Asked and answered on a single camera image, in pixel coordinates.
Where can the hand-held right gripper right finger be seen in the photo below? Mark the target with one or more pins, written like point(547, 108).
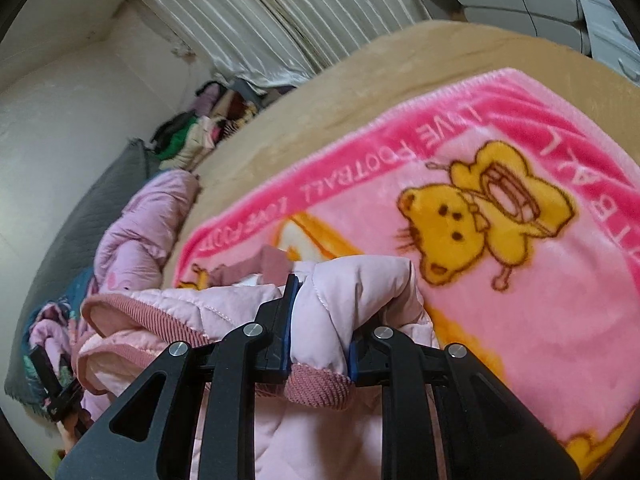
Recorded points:
point(352, 360)

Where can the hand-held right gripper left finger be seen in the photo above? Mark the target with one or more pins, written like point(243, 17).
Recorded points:
point(285, 330)

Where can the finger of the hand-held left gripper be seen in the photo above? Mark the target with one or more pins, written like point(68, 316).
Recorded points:
point(46, 370)

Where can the pink quilted jacket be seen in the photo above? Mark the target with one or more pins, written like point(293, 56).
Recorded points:
point(350, 285)

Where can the pile of assorted clothes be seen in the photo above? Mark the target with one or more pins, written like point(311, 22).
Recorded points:
point(200, 135)

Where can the teal patterned cloth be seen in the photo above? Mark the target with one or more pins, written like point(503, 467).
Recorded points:
point(80, 285)

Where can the pink comforter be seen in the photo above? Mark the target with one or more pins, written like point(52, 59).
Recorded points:
point(145, 230)

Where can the pink bear printed blanket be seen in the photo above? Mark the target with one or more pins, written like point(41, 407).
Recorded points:
point(525, 310)

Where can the tan bed cover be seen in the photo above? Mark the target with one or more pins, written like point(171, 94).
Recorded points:
point(375, 75)

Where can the white pleated curtain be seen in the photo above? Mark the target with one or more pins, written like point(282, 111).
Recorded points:
point(250, 10)

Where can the white drawer cabinet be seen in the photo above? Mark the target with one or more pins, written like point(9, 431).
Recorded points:
point(610, 25)

